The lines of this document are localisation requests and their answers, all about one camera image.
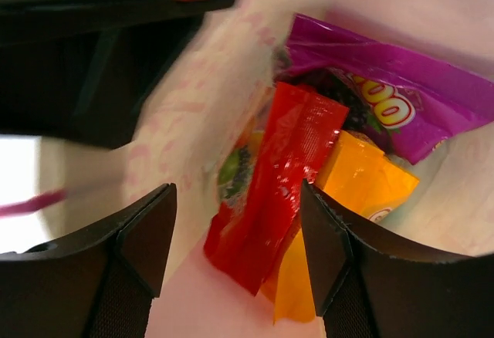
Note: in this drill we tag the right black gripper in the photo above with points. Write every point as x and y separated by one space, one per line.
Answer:
81 70

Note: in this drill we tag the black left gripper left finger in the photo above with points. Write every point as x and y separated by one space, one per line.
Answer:
98 281

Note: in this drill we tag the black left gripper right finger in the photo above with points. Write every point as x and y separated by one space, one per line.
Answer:
370 282

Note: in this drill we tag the pink and white paper bag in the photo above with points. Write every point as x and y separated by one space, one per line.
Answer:
191 122

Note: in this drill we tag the red snack packet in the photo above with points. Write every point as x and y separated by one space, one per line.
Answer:
302 128

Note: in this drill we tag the purple snack packet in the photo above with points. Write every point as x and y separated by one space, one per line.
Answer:
406 102

